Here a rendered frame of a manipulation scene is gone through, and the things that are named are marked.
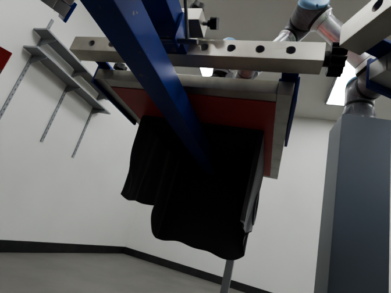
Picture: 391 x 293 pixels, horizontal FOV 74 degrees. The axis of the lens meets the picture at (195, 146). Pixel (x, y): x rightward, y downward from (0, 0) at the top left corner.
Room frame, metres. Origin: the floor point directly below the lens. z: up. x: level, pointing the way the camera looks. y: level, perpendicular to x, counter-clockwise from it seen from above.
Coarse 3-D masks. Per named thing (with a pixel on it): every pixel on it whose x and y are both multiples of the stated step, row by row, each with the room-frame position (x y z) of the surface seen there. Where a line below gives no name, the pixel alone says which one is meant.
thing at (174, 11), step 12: (144, 0) 0.42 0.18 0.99; (156, 0) 0.41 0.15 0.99; (168, 0) 0.41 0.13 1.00; (156, 12) 0.44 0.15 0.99; (168, 12) 0.43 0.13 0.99; (180, 12) 0.46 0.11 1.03; (156, 24) 0.47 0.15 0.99; (168, 24) 0.46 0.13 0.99; (168, 36) 0.50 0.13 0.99; (168, 48) 0.54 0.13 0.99; (180, 48) 0.53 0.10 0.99
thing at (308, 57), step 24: (72, 48) 0.66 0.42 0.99; (96, 48) 0.64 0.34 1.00; (192, 48) 0.55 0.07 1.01; (216, 48) 0.53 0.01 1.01; (240, 48) 0.51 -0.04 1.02; (264, 48) 0.49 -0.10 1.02; (288, 48) 0.48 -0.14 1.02; (312, 48) 0.46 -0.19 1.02; (288, 72) 0.51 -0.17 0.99; (312, 72) 0.49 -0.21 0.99
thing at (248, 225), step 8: (256, 144) 0.77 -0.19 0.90; (256, 152) 0.77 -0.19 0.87; (256, 160) 0.77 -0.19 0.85; (256, 168) 0.77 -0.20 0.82; (256, 176) 0.84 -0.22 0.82; (248, 184) 0.79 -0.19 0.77; (256, 184) 0.93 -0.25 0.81; (248, 192) 0.77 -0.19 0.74; (256, 192) 1.03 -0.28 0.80; (240, 200) 1.09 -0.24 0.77; (248, 200) 0.77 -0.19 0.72; (256, 200) 1.03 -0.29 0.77; (240, 208) 1.09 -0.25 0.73; (248, 208) 0.90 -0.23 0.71; (256, 208) 1.17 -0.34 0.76; (248, 216) 1.00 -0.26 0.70; (248, 224) 1.05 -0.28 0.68; (248, 232) 1.14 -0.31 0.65
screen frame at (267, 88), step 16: (96, 80) 0.74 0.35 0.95; (112, 80) 0.71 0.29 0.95; (128, 80) 0.69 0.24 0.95; (192, 80) 0.63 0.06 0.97; (208, 80) 0.61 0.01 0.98; (224, 80) 0.60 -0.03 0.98; (240, 80) 0.58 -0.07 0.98; (256, 80) 0.57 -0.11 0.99; (112, 96) 0.82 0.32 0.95; (224, 96) 0.63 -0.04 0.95; (240, 96) 0.61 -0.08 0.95; (256, 96) 0.59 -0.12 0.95; (272, 96) 0.57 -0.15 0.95; (288, 96) 0.55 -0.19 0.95; (128, 112) 0.93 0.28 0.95; (288, 112) 0.62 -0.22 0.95; (272, 160) 1.03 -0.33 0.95; (272, 176) 1.25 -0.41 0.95
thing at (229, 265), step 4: (228, 260) 1.49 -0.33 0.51; (232, 260) 1.48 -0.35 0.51; (228, 264) 1.49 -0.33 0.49; (232, 264) 1.48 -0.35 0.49; (228, 268) 1.48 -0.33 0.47; (232, 268) 1.48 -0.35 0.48; (224, 272) 1.49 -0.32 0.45; (228, 272) 1.48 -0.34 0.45; (224, 276) 1.49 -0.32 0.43; (228, 276) 1.48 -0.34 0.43; (224, 280) 1.49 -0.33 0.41; (228, 280) 1.48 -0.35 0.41; (224, 284) 1.49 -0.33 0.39; (228, 284) 1.48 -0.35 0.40; (224, 288) 1.48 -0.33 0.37; (228, 288) 1.48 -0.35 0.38; (220, 292) 1.49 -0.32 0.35; (224, 292) 1.48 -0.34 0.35; (228, 292) 1.51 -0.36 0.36
